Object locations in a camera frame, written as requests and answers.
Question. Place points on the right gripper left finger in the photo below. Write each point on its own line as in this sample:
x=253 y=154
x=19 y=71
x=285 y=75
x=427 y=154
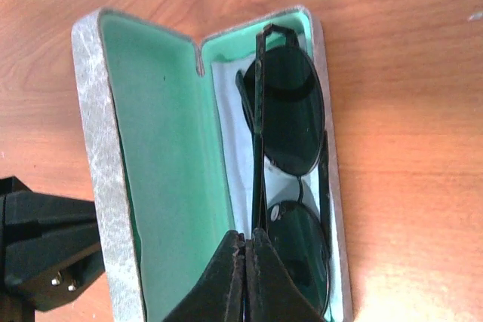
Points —
x=219 y=293

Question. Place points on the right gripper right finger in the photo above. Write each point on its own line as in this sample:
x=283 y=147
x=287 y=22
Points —
x=270 y=293

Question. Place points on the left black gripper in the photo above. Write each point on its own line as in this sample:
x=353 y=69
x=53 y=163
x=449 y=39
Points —
x=50 y=250

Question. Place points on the grey glasses case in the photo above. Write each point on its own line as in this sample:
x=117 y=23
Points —
x=155 y=151

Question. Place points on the light blue cleaning cloth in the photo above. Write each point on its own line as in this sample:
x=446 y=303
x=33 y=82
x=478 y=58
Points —
x=238 y=153

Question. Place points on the black sunglasses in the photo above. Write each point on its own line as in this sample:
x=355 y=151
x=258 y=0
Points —
x=283 y=104

